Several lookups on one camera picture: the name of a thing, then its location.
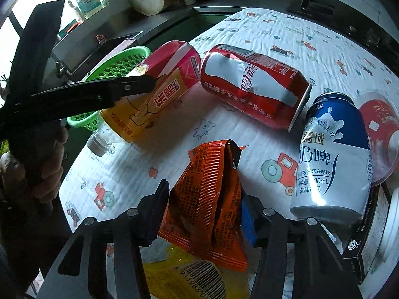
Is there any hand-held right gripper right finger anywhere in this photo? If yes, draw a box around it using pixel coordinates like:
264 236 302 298
240 193 364 299

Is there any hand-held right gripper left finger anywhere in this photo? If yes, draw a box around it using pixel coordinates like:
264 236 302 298
36 179 170 299

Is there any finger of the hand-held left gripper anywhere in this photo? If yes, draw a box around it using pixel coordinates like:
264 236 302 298
30 75 157 123

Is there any green plastic basket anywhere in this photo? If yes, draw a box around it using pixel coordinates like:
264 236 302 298
66 46 153 133

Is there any orange snack wrapper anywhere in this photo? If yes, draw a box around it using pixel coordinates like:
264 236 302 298
157 139 250 271

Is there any yellow label plastic bottle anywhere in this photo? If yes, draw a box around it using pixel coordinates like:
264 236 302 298
87 40 202 157

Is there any blue and white drink can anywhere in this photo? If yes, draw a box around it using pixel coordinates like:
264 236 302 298
289 92 373 225

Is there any red soda can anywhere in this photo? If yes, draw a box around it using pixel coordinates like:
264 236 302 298
199 44 314 131

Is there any person's left hand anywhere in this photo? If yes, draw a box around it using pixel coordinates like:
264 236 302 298
0 126 69 208

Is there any window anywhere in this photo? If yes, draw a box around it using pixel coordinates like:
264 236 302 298
0 0 109 78

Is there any kitchen sink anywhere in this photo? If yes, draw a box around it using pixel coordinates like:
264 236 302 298
51 31 144 75

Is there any pink towel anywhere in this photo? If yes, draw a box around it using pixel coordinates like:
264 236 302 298
106 37 139 60

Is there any yellow barcode wrapper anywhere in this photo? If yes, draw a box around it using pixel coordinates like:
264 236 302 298
142 244 253 299

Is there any white pump bottle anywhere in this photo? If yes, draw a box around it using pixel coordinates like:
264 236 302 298
67 0 83 22

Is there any teal and white container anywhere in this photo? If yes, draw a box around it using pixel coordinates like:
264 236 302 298
75 0 103 19

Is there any printed tablecloth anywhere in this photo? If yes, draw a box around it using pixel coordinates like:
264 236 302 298
59 8 399 299

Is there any dark green cabinet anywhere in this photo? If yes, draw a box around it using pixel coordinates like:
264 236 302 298
140 9 234 50

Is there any black cardboard box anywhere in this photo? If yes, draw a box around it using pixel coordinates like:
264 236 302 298
343 181 399 284

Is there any clear plastic cup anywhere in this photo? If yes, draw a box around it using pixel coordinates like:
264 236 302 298
355 89 399 186

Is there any black gas stove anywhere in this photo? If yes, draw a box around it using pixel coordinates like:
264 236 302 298
287 0 387 53

